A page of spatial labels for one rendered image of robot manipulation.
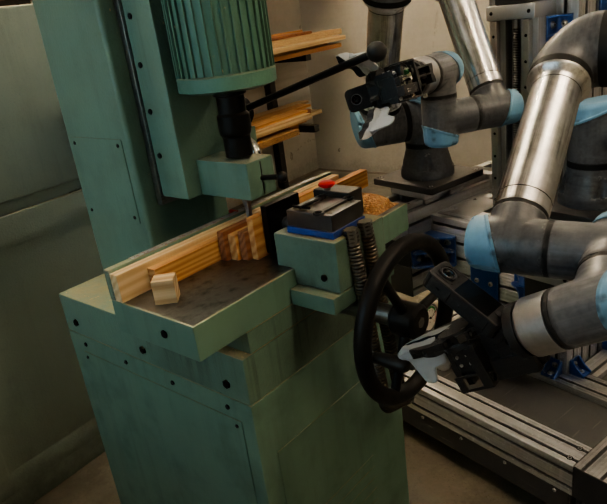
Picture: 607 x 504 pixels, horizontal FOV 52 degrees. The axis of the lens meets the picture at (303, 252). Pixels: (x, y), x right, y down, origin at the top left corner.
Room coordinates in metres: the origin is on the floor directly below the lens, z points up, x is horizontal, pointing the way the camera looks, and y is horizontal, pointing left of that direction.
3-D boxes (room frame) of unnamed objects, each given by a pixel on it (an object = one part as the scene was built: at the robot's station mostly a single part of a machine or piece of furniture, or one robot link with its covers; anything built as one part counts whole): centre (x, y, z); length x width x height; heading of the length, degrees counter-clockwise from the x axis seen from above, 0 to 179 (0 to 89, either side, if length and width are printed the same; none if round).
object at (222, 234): (1.13, 0.08, 0.93); 0.18 x 0.02 x 0.06; 137
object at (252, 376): (1.23, 0.18, 0.76); 0.57 x 0.45 x 0.09; 47
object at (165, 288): (0.93, 0.23, 0.92); 0.04 x 0.03 x 0.04; 90
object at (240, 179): (1.16, 0.11, 1.02); 0.14 x 0.07 x 0.09; 47
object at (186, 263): (1.20, 0.04, 0.92); 0.62 x 0.02 x 0.04; 137
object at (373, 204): (1.27, -0.14, 0.91); 0.12 x 0.09 x 0.03; 47
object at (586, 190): (1.34, -0.67, 0.87); 0.15 x 0.15 x 0.10
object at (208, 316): (1.07, 0.01, 0.87); 0.61 x 0.30 x 0.06; 137
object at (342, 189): (1.02, -0.06, 0.99); 0.13 x 0.11 x 0.06; 137
